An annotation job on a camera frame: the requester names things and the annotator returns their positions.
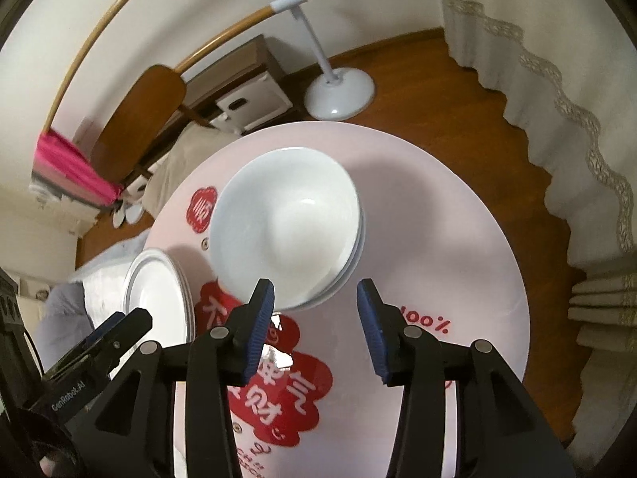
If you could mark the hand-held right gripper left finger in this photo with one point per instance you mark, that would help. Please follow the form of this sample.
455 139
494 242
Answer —
259 331

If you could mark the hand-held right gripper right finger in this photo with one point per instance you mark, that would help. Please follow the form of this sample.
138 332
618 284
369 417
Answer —
373 333

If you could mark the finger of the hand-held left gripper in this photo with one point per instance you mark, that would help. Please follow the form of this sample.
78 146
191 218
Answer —
124 338
107 326

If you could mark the large grey-rimmed white plate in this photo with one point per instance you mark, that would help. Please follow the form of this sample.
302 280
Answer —
154 294

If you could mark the small white plate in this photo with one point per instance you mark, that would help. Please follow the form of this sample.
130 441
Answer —
190 308

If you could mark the white porcelain bowl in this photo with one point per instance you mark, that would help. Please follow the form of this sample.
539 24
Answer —
288 219
359 239
362 254

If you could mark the white slippers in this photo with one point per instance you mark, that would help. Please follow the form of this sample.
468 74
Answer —
127 213

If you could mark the pink folded cloth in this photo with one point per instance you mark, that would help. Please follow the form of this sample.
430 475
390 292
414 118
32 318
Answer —
74 169

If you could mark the brown wooden chair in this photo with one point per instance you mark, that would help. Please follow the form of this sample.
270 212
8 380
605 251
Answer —
139 119

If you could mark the white storage box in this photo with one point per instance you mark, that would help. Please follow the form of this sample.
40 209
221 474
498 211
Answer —
249 99

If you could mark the folded beige curtain stack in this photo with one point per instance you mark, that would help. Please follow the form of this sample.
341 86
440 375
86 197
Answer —
604 308

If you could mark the white floor stand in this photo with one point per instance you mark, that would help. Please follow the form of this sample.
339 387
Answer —
333 89

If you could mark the brown wooden cabinet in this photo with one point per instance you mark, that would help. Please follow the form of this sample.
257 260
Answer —
234 62

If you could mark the thin curved wooden hoop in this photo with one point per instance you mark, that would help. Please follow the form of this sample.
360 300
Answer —
84 45

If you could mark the thick curved wooden rod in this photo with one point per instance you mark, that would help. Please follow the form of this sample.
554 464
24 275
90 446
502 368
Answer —
259 20

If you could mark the cream lace-trimmed curtain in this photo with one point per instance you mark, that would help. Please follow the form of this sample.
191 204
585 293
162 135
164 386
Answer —
557 59

